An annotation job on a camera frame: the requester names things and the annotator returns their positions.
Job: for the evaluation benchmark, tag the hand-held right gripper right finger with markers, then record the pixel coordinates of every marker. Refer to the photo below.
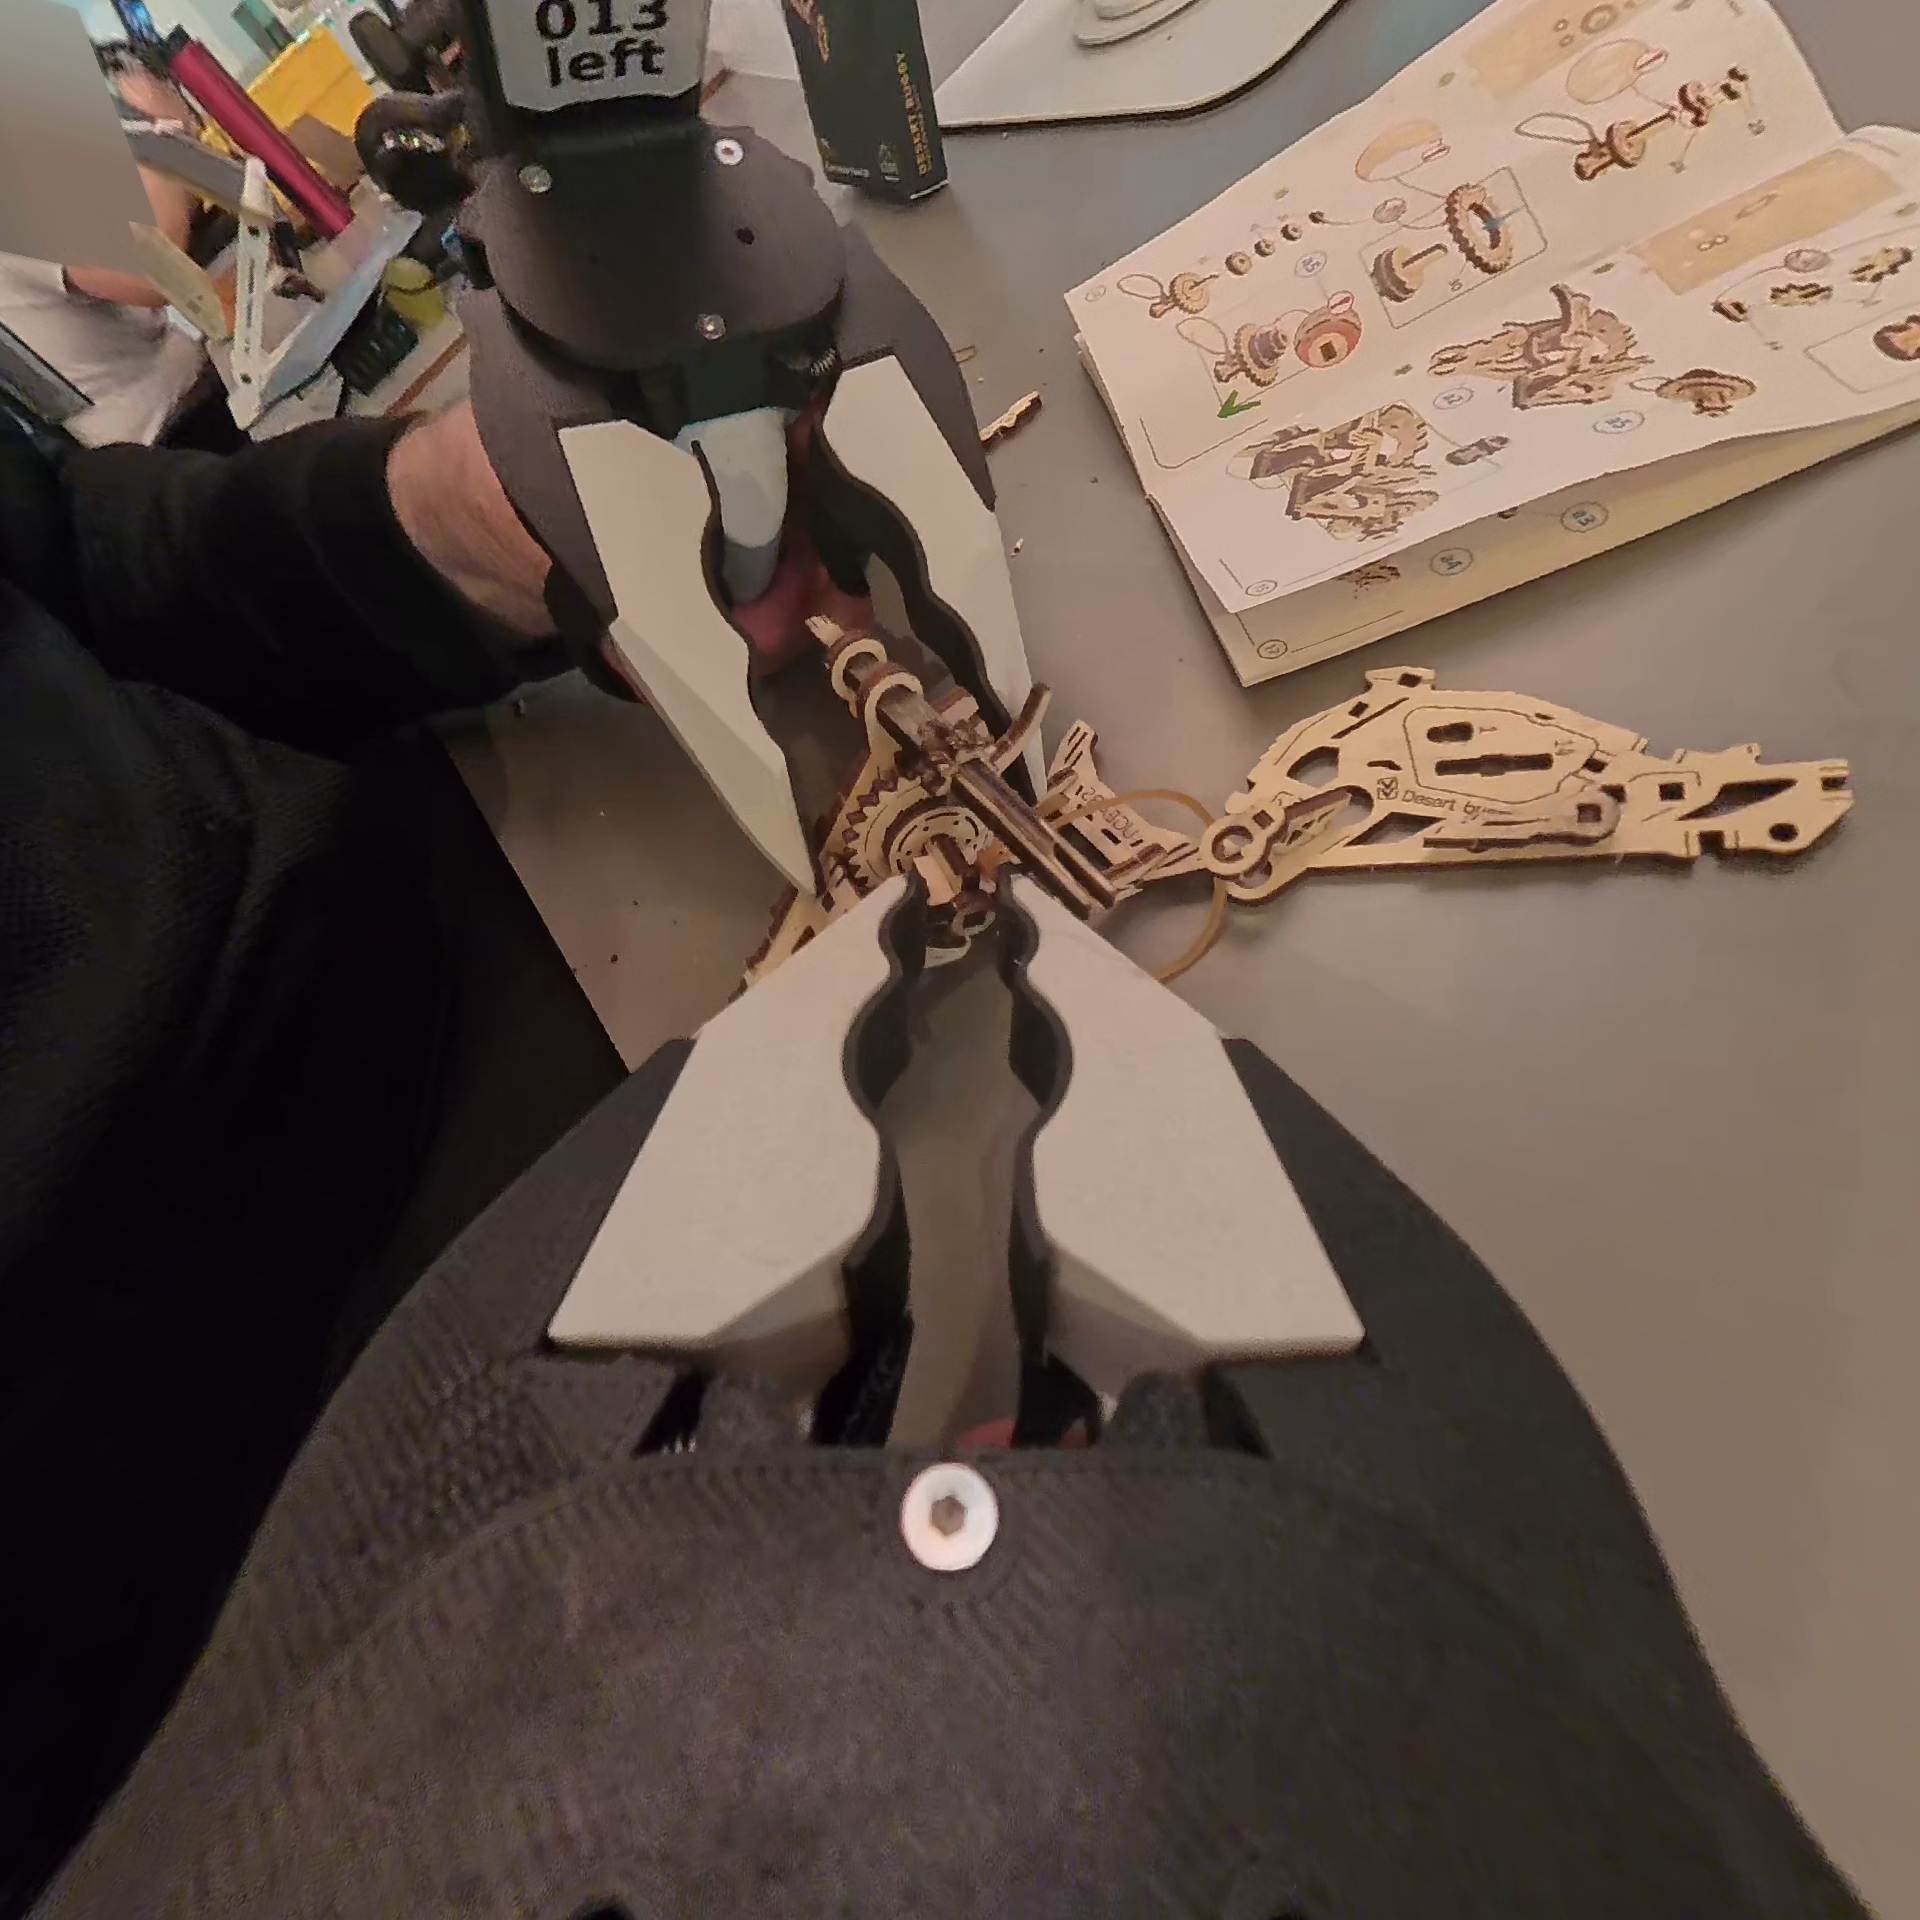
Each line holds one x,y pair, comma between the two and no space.
1201,1200

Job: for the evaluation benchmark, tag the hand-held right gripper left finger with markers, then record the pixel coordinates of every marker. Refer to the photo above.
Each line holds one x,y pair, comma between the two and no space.
720,1200

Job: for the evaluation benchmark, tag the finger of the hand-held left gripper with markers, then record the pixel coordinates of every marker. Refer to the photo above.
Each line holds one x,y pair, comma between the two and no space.
930,510
661,600

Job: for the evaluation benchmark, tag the tan rubber band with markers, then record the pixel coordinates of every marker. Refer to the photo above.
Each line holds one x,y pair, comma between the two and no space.
1211,931

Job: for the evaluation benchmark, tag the wooden model chassis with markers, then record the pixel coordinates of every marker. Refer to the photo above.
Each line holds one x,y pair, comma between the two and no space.
984,787

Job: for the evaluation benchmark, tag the wooden gear axle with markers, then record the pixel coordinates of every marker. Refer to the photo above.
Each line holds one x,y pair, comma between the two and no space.
948,886

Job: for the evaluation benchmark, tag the person's left forearm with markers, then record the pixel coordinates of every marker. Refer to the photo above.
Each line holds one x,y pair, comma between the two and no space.
224,557

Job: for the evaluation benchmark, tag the dark model kit box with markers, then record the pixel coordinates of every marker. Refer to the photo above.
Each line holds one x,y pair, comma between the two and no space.
869,105

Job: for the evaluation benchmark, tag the person's left hand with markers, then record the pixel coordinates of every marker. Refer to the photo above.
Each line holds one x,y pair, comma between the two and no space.
451,510

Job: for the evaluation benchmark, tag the curved toothed wooden piece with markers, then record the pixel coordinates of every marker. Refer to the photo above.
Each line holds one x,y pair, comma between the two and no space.
1010,422

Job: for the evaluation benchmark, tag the white folding stand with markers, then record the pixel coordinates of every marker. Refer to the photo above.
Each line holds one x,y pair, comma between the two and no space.
352,271

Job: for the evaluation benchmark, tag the red metal tube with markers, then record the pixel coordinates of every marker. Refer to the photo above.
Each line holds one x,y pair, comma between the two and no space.
264,135

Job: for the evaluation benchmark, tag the white book stand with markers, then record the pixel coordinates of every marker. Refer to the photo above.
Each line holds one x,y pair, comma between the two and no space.
1049,82

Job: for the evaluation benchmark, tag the instruction booklet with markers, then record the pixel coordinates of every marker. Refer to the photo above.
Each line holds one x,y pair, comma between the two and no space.
1499,375

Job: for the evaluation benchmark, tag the wooden side panel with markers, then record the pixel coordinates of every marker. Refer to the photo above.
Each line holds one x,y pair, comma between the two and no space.
1681,819

